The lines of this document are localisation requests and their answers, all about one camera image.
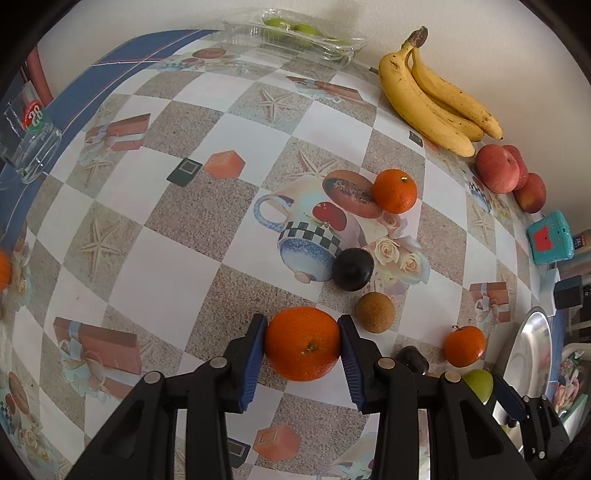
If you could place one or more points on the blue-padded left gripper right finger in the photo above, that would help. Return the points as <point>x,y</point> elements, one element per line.
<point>466,442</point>

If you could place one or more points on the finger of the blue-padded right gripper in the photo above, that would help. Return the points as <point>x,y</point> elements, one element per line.
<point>542,432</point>

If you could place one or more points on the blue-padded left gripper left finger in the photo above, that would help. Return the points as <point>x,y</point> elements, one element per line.
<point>138,439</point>

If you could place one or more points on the green apple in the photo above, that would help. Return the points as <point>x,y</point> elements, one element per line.
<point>481,382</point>

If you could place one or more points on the brown round fruit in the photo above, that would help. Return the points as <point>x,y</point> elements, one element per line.
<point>375,312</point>

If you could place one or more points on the large orange tangerine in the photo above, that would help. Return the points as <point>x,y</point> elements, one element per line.
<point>302,343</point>

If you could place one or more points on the green fruits in tray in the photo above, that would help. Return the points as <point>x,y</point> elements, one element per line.
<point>295,27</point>

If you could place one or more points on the large metal plate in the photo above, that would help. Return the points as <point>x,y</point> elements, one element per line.
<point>526,359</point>

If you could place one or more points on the teal plastic box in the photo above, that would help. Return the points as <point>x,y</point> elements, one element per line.
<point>550,239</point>

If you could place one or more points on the dark plum on table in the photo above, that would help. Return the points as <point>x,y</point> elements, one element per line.
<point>353,269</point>

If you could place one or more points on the clear plastic bag with fruit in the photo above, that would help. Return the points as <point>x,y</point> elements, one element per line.
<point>7,287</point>

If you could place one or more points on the rear red apple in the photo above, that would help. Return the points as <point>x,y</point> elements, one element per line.
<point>531,198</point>

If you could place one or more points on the small tangerine near cup print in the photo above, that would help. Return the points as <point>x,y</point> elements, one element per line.
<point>395,191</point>

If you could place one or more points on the middle red apple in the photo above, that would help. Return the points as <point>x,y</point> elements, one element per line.
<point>523,170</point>

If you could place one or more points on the glass mug with logo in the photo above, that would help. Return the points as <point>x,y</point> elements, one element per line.
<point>29,139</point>

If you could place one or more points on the yellow banana bunch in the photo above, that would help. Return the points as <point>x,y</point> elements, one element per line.
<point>441,111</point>

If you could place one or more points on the clear plastic fruit tray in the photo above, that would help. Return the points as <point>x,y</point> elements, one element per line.
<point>260,35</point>

